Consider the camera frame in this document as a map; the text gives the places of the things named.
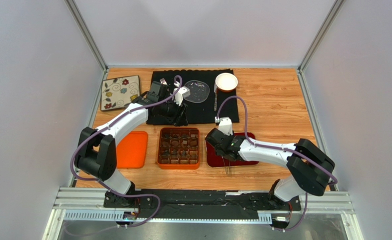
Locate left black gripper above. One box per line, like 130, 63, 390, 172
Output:
158, 96, 188, 128

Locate red lacquer tray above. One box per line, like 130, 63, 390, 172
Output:
205, 136, 259, 168

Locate orange chocolate box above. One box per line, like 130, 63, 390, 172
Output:
157, 127, 201, 170

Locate pink handled metal tongs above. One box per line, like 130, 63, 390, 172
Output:
222, 159, 232, 176

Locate black cloth mat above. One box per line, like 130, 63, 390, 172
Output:
147, 69, 239, 125

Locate orange tin lid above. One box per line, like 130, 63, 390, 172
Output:
116, 131, 148, 169

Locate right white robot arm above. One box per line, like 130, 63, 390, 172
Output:
205, 128, 336, 202

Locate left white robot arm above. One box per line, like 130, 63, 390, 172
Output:
70, 75, 190, 198

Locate brown leaf chocolate centre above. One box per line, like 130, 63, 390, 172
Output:
171, 140, 179, 147

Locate light leaf chocolate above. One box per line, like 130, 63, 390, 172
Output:
161, 141, 170, 148

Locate dark leaf chocolate front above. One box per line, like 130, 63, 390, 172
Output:
161, 150, 170, 157

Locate silver fork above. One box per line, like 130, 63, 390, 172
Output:
160, 78, 167, 85

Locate clear glass plate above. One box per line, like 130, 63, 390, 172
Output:
184, 80, 210, 104

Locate floral square plate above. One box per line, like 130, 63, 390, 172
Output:
100, 75, 141, 111

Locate white orange bowl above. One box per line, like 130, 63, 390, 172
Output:
214, 73, 238, 93

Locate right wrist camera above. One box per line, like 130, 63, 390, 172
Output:
214, 117, 233, 136

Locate dark handled knife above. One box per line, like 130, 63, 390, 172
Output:
214, 92, 218, 112

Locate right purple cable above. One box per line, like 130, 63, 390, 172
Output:
215, 95, 338, 232

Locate purple cable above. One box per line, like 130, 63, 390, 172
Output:
70, 75, 161, 229
215, 95, 338, 232

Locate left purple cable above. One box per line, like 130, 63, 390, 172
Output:
70, 75, 161, 229

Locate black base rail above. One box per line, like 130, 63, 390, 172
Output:
103, 189, 303, 220

